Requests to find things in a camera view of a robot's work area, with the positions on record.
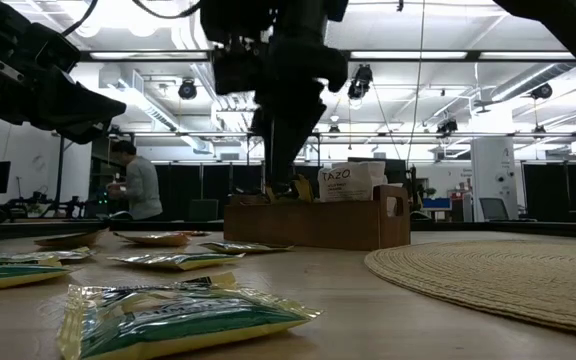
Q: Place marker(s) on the black background robot arm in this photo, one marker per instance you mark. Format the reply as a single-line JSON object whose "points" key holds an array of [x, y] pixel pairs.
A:
{"points": [[53, 205]]}

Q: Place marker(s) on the round woven beige placemat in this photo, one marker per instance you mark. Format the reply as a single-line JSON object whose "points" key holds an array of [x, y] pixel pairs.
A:
{"points": [[493, 285]]}

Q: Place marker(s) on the green-yellow foil tea packet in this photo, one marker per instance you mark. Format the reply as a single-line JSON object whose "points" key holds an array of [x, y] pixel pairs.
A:
{"points": [[178, 320], [304, 190], [270, 194], [8, 277], [28, 256], [243, 247], [178, 261]]}

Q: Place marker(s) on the large black screen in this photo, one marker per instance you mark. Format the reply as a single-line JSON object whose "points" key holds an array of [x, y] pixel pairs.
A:
{"points": [[396, 172]]}

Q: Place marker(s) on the person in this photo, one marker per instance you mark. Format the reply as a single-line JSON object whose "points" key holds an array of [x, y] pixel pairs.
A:
{"points": [[140, 185]]}

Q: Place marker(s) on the yellow-orange foil tea packet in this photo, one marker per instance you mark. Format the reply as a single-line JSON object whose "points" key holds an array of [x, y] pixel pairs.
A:
{"points": [[70, 240], [155, 240], [195, 233]]}

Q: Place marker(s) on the blue storage bin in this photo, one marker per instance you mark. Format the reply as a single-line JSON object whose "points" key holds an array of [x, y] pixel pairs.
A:
{"points": [[437, 203]]}

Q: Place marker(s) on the grey office chair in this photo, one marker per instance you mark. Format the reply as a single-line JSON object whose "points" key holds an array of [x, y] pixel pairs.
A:
{"points": [[493, 209]]}

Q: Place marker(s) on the dark chair backrest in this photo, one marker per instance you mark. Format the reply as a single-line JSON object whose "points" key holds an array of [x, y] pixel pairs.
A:
{"points": [[203, 210]]}

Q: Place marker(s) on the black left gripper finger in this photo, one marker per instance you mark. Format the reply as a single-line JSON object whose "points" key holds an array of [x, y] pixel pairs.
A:
{"points": [[78, 107]]}

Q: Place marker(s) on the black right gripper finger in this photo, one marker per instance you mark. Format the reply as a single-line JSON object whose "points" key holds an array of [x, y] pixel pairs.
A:
{"points": [[267, 150], [293, 135]]}

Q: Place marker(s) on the brown wooden organizer box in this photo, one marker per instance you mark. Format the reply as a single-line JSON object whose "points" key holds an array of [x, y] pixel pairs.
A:
{"points": [[318, 225]]}

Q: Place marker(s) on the black hanging camera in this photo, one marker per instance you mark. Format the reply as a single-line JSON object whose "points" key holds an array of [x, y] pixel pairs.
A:
{"points": [[187, 89], [360, 81], [540, 91], [447, 126]]}

